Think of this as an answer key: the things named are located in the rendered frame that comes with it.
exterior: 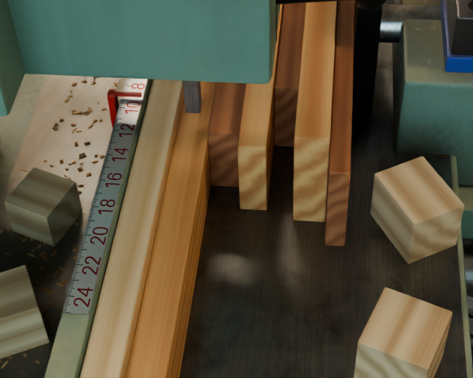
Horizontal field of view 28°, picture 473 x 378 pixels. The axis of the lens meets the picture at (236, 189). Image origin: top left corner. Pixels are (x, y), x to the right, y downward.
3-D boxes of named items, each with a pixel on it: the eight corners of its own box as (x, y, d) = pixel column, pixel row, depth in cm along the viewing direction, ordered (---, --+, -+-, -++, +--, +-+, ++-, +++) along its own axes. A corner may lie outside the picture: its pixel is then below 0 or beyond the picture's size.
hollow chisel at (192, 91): (200, 113, 57) (194, 48, 53) (185, 112, 57) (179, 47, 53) (202, 103, 57) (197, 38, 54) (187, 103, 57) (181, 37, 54)
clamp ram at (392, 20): (462, 123, 62) (484, 11, 55) (348, 118, 63) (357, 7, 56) (455, 38, 68) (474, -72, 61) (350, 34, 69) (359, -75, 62)
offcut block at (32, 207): (12, 231, 71) (2, 201, 68) (41, 196, 73) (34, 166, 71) (54, 247, 69) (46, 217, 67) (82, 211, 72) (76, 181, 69)
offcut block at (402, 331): (378, 331, 52) (384, 285, 49) (442, 356, 50) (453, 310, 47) (351, 386, 49) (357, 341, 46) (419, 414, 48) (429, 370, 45)
